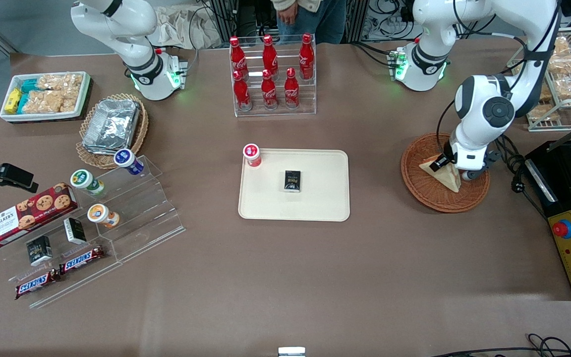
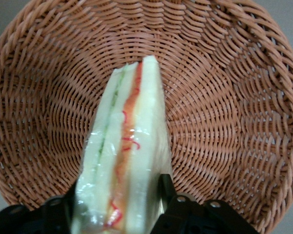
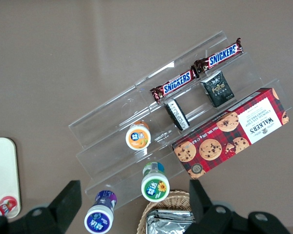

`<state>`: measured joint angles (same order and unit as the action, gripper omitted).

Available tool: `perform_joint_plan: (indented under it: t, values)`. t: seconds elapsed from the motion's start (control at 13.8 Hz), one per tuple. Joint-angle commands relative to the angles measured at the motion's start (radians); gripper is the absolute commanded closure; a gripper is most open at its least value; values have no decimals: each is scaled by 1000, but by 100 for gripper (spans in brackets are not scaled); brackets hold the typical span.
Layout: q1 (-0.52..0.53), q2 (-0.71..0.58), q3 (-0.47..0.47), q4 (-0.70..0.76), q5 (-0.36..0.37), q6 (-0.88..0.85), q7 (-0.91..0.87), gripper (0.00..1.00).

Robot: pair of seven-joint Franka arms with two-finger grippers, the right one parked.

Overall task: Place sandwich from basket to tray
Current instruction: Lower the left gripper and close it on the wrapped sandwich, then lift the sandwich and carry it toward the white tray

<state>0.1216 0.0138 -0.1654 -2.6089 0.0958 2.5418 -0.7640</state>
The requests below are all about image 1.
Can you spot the black appliance box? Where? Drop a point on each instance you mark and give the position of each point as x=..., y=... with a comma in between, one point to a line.
x=563, y=183

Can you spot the brown round wicker basket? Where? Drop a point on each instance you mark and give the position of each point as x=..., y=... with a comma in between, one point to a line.
x=427, y=196

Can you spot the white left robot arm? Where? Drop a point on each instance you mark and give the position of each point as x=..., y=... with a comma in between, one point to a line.
x=469, y=124

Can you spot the red emergency stop button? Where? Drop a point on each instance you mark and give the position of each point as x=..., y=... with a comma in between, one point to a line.
x=562, y=229

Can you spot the yellow snack packet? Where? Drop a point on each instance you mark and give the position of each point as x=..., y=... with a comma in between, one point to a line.
x=13, y=100

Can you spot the triangular sandwich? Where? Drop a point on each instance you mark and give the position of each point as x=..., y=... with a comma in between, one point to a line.
x=446, y=178

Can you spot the red Walkers cookie box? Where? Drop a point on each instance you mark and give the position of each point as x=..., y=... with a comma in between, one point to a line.
x=28, y=215

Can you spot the beige crumpled cloth bag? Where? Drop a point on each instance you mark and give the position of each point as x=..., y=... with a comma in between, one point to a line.
x=181, y=27

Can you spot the small white metal object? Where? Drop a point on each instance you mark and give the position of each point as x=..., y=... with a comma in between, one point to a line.
x=291, y=352

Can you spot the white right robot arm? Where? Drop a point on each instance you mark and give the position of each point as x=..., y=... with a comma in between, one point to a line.
x=132, y=54

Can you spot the Snickers chocolate bar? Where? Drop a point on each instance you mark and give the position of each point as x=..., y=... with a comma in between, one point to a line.
x=37, y=283
x=81, y=260

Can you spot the person in blue jeans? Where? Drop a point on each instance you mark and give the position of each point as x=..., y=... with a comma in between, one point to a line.
x=322, y=22

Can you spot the clear acrylic stepped display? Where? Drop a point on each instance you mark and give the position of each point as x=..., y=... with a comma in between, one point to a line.
x=146, y=218

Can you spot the small black carton box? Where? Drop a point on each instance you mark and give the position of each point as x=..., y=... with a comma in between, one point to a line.
x=39, y=250
x=292, y=181
x=75, y=231

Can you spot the white plastic snack bin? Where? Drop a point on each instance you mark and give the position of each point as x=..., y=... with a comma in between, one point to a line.
x=83, y=94

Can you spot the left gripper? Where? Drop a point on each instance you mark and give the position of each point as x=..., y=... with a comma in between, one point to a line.
x=448, y=151

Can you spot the red cola bottle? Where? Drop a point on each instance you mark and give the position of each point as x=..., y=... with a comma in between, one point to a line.
x=291, y=91
x=270, y=55
x=306, y=59
x=268, y=93
x=242, y=94
x=238, y=57

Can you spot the beige plastic tray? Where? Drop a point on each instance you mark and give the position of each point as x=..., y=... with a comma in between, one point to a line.
x=322, y=198

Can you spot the blue lid yogurt cup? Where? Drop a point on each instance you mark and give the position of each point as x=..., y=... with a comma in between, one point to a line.
x=127, y=159

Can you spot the green lid yogurt cup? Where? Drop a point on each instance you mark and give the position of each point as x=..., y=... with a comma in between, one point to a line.
x=85, y=179

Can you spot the red lid yogurt cup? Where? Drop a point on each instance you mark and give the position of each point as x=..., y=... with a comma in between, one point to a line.
x=252, y=152

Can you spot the stack of foil trays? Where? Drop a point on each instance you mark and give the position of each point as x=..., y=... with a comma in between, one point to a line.
x=112, y=126

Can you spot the teal snack packet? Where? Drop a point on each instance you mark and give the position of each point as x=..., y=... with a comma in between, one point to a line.
x=28, y=85
x=23, y=103

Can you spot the person's bare hand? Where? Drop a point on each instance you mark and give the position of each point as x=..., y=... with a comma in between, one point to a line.
x=288, y=16

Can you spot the orange lid yogurt cup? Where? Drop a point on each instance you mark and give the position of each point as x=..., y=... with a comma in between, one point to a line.
x=99, y=214

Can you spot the tan oval wicker basket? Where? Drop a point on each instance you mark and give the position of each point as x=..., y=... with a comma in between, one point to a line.
x=92, y=159

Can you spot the clear acrylic bottle rack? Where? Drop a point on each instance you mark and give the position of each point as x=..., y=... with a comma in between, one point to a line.
x=310, y=106

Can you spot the rice cracker pack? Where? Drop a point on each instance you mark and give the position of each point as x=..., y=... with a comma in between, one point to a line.
x=47, y=101
x=62, y=82

